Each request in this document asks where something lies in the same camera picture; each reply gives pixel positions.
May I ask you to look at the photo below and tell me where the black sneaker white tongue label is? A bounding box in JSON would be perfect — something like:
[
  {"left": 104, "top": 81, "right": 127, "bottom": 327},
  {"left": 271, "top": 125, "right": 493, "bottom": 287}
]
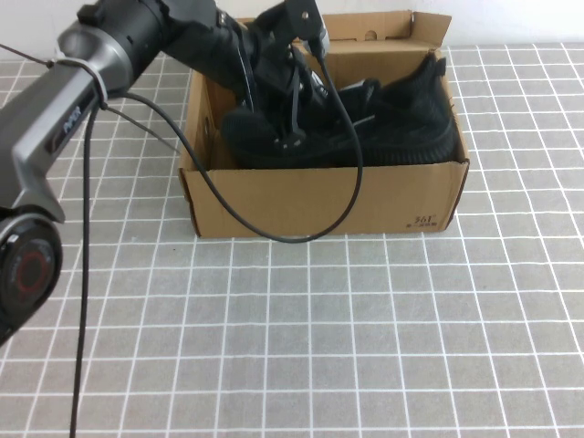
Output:
[{"left": 305, "top": 68, "right": 382, "bottom": 120}]

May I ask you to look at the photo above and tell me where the black knit sneaker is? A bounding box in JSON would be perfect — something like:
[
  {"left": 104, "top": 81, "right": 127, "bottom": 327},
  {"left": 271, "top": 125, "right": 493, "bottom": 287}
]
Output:
[{"left": 222, "top": 52, "right": 460, "bottom": 170}]

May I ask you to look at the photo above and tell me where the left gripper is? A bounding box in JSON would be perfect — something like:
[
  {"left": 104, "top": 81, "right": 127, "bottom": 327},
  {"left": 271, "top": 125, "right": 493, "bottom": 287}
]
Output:
[{"left": 236, "top": 4, "right": 329, "bottom": 151}]

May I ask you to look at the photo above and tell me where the brown cardboard shoe box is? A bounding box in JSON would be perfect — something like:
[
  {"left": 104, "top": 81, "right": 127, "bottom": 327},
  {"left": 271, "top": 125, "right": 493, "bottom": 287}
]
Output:
[{"left": 176, "top": 11, "right": 471, "bottom": 239}]

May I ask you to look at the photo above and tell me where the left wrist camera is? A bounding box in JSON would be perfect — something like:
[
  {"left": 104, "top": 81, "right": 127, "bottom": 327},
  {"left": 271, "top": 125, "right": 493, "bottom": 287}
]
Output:
[{"left": 273, "top": 0, "right": 330, "bottom": 58}]

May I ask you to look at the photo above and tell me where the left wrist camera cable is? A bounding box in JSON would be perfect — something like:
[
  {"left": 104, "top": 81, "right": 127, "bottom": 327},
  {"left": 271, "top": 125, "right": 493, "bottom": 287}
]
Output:
[{"left": 68, "top": 38, "right": 365, "bottom": 438}]

